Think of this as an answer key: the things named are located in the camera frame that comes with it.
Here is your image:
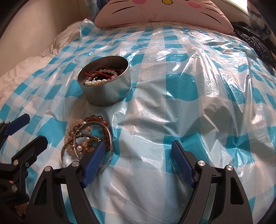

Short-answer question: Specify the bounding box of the silver metal bangle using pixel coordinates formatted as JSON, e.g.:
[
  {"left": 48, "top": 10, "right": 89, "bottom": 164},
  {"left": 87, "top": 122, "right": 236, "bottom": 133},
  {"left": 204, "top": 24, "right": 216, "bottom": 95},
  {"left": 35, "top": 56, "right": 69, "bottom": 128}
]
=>
[{"left": 60, "top": 115, "right": 113, "bottom": 168}]

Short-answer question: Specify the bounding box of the white bead bracelet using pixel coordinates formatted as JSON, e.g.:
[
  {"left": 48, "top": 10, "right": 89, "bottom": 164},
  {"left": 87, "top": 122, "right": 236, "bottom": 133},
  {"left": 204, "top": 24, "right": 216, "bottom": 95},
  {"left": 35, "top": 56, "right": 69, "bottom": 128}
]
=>
[{"left": 84, "top": 69, "right": 119, "bottom": 86}]

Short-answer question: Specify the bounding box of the black puffy jacket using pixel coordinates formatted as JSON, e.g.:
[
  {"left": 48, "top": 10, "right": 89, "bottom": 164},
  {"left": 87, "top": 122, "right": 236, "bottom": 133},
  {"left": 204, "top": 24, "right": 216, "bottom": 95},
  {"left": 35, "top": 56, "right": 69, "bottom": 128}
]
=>
[{"left": 231, "top": 22, "right": 275, "bottom": 69}]

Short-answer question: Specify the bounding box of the white quilt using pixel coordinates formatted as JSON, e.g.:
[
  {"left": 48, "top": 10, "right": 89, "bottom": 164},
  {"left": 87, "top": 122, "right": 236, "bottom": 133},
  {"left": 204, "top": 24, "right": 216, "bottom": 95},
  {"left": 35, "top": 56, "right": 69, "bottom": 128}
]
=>
[{"left": 1, "top": 21, "right": 81, "bottom": 105}]

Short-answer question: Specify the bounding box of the blue checkered plastic sheet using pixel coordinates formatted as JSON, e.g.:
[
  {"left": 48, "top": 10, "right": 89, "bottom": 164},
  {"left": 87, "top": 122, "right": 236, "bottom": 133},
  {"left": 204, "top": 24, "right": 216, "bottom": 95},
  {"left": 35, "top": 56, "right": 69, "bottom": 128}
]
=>
[{"left": 1, "top": 20, "right": 275, "bottom": 223}]

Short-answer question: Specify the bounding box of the pink cat face pillow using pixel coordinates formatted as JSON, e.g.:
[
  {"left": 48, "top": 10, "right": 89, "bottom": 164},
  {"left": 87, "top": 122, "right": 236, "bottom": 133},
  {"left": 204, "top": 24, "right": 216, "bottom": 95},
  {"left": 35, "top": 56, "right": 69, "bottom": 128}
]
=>
[{"left": 94, "top": 0, "right": 233, "bottom": 34}]

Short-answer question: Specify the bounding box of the pink bead bracelet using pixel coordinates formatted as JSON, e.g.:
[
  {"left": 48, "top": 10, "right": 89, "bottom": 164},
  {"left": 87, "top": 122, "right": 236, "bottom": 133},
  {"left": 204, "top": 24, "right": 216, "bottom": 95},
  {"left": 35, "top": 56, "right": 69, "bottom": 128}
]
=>
[{"left": 64, "top": 118, "right": 96, "bottom": 156}]

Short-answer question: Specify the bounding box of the red braided cord bracelet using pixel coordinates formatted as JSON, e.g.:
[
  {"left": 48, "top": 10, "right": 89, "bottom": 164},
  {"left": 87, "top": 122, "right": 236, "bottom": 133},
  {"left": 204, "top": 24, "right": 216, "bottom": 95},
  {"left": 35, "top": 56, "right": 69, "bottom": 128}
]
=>
[{"left": 84, "top": 65, "right": 125, "bottom": 79}]

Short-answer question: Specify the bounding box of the left cartoon curtain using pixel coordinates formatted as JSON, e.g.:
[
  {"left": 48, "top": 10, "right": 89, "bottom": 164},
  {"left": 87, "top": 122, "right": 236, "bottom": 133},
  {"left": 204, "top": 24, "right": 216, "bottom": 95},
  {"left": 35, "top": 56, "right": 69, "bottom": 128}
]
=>
[{"left": 84, "top": 0, "right": 110, "bottom": 22}]

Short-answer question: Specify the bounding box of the window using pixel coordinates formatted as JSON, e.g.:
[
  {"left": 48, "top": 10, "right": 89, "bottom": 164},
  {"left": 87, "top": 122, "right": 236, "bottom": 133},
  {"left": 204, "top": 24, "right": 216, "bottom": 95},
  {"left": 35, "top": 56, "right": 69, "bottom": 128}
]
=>
[{"left": 226, "top": 0, "right": 248, "bottom": 13}]

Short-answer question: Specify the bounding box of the left hand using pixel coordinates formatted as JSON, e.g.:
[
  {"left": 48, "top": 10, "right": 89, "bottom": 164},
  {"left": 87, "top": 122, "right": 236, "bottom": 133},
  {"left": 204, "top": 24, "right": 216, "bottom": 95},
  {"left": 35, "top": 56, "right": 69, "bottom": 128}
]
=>
[{"left": 12, "top": 203, "right": 28, "bottom": 217}]

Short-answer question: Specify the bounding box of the round metal tin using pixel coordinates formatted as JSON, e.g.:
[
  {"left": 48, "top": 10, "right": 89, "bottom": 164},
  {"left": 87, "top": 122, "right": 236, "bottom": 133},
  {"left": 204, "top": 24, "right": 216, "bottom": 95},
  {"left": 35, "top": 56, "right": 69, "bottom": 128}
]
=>
[{"left": 77, "top": 55, "right": 132, "bottom": 106}]

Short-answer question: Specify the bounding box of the right pink curtain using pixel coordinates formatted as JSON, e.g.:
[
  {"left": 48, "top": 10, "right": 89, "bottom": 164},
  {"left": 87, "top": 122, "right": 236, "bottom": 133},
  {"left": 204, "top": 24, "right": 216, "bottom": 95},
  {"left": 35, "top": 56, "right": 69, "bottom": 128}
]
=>
[{"left": 247, "top": 1, "right": 275, "bottom": 45}]

